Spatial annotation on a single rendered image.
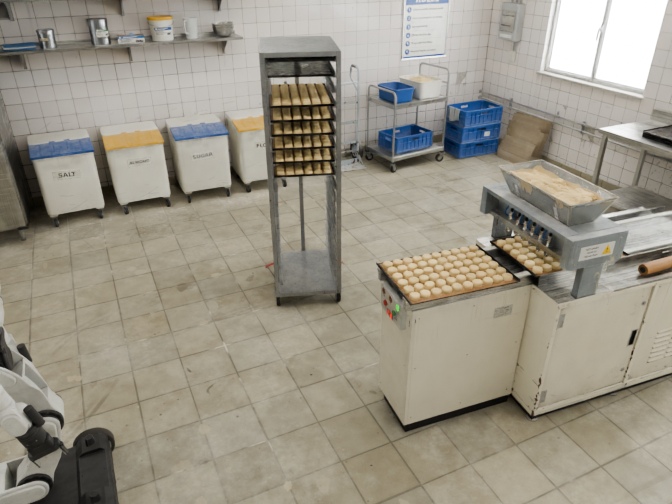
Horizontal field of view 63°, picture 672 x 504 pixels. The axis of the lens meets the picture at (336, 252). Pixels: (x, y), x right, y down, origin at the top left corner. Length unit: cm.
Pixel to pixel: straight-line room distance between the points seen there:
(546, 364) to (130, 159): 419
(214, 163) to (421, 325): 367
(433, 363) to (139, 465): 162
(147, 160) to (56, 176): 82
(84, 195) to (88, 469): 334
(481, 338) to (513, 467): 68
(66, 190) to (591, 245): 459
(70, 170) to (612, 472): 489
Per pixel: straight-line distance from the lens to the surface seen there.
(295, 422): 325
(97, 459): 305
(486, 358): 310
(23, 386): 254
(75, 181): 575
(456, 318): 280
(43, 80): 618
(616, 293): 311
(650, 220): 387
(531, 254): 308
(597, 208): 286
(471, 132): 716
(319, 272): 424
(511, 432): 333
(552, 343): 301
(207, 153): 581
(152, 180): 581
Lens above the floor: 235
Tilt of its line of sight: 29 degrees down
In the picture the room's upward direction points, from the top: straight up
